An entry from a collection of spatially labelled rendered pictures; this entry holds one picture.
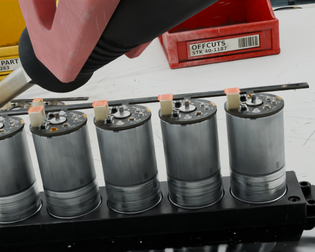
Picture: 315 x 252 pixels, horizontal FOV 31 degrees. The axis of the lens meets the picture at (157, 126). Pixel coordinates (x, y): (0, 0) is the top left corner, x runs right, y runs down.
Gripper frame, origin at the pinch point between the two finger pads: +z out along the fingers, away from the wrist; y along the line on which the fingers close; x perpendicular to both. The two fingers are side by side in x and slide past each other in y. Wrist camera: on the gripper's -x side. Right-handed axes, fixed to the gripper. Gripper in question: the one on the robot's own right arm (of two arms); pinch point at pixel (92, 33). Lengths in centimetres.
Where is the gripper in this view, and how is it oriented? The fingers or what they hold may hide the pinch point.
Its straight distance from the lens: 16.3
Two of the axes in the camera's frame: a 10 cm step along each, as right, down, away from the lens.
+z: -2.0, 7.2, 6.7
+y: -7.3, 3.4, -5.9
